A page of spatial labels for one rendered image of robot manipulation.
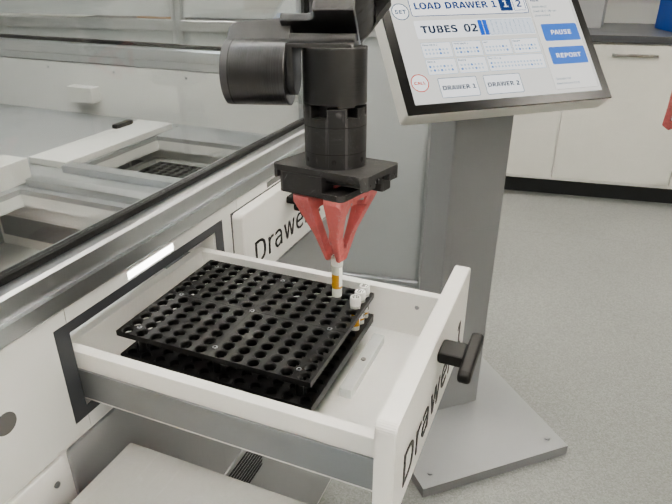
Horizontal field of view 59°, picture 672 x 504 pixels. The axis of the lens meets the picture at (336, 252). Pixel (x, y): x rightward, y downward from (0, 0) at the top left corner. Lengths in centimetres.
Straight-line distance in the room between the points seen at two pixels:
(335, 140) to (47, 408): 37
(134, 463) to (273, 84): 42
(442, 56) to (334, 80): 84
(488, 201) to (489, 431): 67
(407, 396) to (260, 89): 29
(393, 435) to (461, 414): 139
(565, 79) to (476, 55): 22
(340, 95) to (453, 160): 96
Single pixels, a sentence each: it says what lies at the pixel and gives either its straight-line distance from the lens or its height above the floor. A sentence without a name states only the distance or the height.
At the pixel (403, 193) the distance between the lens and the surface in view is 236.
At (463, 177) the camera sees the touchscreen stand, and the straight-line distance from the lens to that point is 149.
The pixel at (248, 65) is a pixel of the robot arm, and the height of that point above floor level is 116.
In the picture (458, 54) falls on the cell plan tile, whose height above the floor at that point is 106.
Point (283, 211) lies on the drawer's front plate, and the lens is 94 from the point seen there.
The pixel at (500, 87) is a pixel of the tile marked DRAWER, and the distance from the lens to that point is 138.
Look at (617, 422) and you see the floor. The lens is 203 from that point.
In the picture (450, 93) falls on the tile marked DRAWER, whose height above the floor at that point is 99.
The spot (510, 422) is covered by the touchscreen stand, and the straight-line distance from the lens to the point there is 187.
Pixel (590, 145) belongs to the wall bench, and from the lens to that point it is 362.
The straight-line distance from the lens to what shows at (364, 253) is 249.
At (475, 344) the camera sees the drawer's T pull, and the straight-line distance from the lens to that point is 59.
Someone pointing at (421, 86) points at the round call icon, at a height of 101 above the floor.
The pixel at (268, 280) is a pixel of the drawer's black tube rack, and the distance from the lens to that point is 72.
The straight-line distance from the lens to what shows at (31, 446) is 65.
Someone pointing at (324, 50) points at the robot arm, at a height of 118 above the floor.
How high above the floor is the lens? 125
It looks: 26 degrees down
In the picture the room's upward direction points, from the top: straight up
